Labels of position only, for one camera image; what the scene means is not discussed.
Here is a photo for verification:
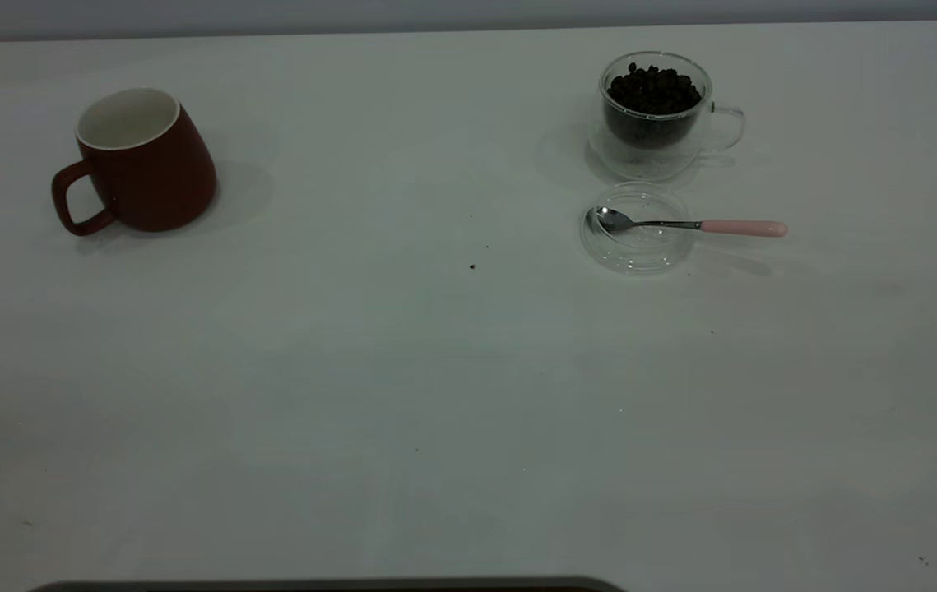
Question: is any metal spoon with pink handle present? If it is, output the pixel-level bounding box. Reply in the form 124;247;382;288
594;206;789;239

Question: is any red ceramic mug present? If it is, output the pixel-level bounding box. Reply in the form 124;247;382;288
51;87;218;238

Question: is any dark coffee beans pile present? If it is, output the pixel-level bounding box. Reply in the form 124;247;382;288
605;62;703;150

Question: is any clear glass saucer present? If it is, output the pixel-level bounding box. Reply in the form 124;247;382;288
580;182;695;275

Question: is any clear double-wall glass cup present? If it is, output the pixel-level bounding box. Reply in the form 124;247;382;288
587;51;746;183

